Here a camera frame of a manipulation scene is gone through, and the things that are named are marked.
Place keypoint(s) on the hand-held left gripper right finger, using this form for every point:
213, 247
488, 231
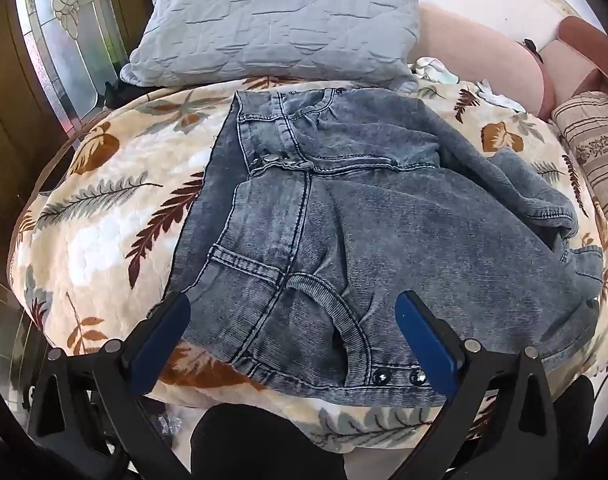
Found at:
426, 340

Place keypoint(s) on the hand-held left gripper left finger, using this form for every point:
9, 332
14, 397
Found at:
161, 340

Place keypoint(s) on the blue denim pants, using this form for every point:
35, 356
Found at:
344, 220

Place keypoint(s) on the leaf print fleece blanket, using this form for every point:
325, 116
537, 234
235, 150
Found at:
94, 240

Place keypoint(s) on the white crumpled cloth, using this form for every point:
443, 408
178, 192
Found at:
436, 70
498, 96

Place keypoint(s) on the striped beige cushion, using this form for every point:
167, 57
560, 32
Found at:
596, 150

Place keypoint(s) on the stained glass window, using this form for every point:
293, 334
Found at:
66, 30

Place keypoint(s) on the blue-grey quilted pillow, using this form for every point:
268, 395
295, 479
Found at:
279, 20

